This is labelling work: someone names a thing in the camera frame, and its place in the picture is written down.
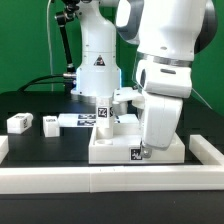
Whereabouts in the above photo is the thin white cable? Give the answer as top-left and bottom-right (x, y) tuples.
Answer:
(46, 0), (55, 92)

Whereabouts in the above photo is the white U-shaped fence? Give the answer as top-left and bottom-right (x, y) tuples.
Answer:
(0, 135), (224, 194)

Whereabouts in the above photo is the white sheet with tags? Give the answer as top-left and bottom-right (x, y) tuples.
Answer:
(58, 114), (138, 127)

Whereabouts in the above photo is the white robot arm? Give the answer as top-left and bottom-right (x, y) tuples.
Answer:
(73, 0), (217, 157)

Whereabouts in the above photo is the white square table top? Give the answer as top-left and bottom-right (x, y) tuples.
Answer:
(89, 123), (185, 165)

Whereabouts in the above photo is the black cable bundle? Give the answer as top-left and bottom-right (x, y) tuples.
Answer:
(18, 74), (68, 92)

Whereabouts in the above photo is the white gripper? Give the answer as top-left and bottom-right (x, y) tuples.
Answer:
(112, 87), (183, 158)

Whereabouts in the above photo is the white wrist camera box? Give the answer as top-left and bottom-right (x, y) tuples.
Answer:
(136, 60), (192, 98)

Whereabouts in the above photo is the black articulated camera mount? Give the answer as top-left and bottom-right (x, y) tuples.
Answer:
(55, 0), (80, 92)

